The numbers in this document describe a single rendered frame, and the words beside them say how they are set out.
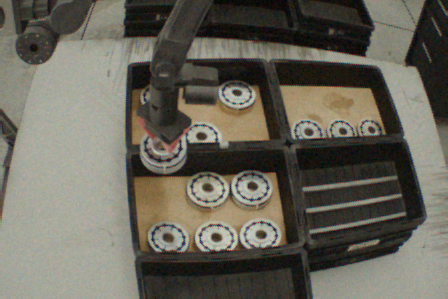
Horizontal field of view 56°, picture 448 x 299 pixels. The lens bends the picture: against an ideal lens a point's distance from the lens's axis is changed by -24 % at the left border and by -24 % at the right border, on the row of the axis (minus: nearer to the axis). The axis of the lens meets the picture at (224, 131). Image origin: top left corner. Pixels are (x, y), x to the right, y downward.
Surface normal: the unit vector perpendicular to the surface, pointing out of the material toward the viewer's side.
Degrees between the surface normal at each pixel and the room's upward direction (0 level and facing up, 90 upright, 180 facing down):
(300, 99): 0
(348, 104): 0
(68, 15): 82
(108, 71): 0
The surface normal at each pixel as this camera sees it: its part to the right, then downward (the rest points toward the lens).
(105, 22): 0.10, -0.62
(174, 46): -0.02, 0.68
